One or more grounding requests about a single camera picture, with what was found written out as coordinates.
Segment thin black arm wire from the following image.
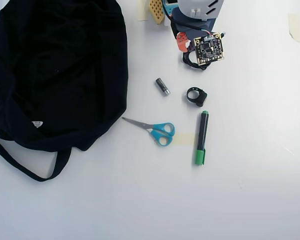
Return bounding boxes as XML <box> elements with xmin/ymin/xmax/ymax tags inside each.
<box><xmin>163</xmin><ymin>9</ymin><xmax>207</xmax><ymax>32</ymax></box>

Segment black fabric bag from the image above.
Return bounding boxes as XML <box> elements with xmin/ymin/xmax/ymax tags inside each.
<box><xmin>0</xmin><ymin>0</ymin><xmax>130</xmax><ymax>183</ymax></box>

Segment black ring strap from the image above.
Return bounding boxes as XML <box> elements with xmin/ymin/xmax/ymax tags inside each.
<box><xmin>185</xmin><ymin>86</ymin><xmax>208</xmax><ymax>109</ymax></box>

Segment black battery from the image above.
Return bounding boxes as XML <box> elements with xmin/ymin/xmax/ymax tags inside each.
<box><xmin>154</xmin><ymin>77</ymin><xmax>172</xmax><ymax>97</ymax></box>

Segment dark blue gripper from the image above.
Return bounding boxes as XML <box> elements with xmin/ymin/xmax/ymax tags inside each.
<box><xmin>170</xmin><ymin>9</ymin><xmax>217</xmax><ymax>53</ymax></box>

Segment blue-handled scissors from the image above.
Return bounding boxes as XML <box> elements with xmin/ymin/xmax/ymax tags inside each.
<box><xmin>121</xmin><ymin>116</ymin><xmax>176</xmax><ymax>148</ymax></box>

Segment black braided cable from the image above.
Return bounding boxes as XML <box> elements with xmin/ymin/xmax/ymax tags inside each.
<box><xmin>181</xmin><ymin>31</ymin><xmax>227</xmax><ymax>72</ymax></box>

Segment green and black marker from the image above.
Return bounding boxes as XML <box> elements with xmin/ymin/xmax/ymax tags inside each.
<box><xmin>194</xmin><ymin>110</ymin><xmax>211</xmax><ymax>166</ymax></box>

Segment yellow perforated block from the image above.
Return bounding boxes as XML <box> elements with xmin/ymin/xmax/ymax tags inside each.
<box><xmin>147</xmin><ymin>0</ymin><xmax>165</xmax><ymax>26</ymax></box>

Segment camera circuit board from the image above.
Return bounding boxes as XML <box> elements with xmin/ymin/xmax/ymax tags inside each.
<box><xmin>193</xmin><ymin>32</ymin><xmax>226</xmax><ymax>67</ymax></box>

